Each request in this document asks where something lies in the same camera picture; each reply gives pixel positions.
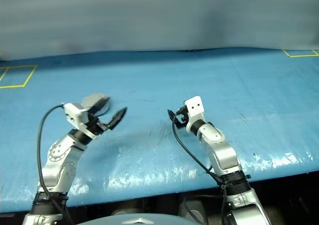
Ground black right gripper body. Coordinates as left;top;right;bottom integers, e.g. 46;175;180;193
174;106;190;130

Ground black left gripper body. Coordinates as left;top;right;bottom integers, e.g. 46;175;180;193
86;113;112;136

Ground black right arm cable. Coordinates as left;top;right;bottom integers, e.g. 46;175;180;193
171;112;229;225

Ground grey robot torso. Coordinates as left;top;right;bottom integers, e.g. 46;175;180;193
109;212;190;225

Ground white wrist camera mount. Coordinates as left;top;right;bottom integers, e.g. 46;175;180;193
62;103;98;139
183;95;206;133

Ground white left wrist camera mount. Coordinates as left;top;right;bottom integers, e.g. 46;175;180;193
62;103;98;139

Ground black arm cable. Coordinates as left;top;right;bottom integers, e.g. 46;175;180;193
36;105;74;225
171;112;229;225

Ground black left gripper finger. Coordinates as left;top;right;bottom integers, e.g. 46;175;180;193
93;97;111;114
108;107;128;131

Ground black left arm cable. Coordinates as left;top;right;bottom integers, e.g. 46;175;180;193
36;105;74;225

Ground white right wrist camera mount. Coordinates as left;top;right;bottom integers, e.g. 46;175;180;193
183;95;206;133

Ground blue plastic table cover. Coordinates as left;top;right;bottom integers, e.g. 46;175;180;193
0;47;319;214

